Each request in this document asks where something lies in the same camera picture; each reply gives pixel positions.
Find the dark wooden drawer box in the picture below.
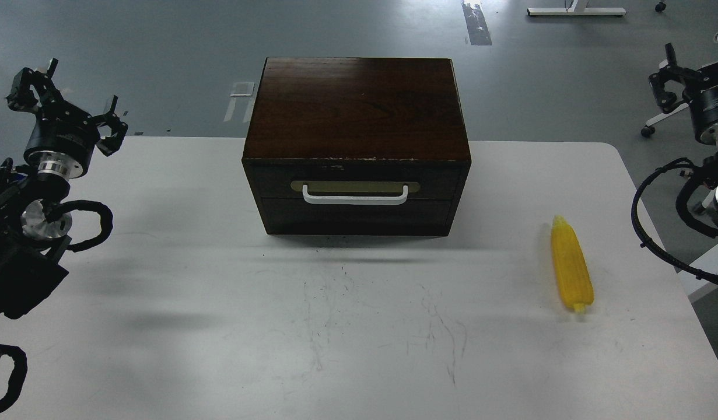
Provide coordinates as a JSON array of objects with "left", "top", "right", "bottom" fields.
[{"left": 241, "top": 57, "right": 472, "bottom": 237}]

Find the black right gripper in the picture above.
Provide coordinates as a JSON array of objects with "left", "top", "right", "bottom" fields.
[{"left": 649, "top": 43, "right": 718, "bottom": 145}]

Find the white table leg base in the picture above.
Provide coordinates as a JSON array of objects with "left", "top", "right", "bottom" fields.
[{"left": 526, "top": 1, "right": 627, "bottom": 17}]

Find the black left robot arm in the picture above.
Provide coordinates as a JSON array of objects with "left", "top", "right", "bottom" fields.
[{"left": 0, "top": 58, "right": 128, "bottom": 320}]

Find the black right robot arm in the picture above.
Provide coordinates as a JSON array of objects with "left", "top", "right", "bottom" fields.
[{"left": 631, "top": 44, "right": 718, "bottom": 285}]

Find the yellow corn cob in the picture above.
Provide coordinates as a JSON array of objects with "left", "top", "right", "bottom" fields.
[{"left": 551, "top": 215, "right": 594, "bottom": 314}]

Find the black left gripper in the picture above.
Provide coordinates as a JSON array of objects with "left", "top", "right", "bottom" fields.
[{"left": 6, "top": 58, "right": 128, "bottom": 166}]

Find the wooden drawer with white handle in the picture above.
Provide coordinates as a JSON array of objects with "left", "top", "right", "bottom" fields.
[{"left": 249, "top": 164, "right": 460, "bottom": 201}]

